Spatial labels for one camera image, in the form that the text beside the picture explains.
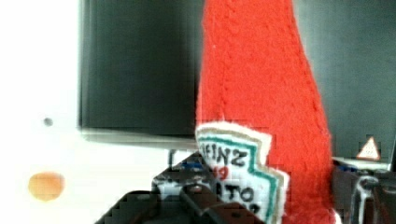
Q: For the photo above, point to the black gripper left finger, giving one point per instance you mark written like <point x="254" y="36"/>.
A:
<point x="186" y="195"/>

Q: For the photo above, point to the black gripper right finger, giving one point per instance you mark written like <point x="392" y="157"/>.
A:
<point x="363" y="192"/>

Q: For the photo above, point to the red plush ketchup bottle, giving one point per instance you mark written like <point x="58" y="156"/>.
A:
<point x="260" y="123"/>

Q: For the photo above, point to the black oven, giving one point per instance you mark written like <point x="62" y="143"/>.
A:
<point x="140" y="65"/>

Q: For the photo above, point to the orange ball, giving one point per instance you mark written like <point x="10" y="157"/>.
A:
<point x="46" y="186"/>

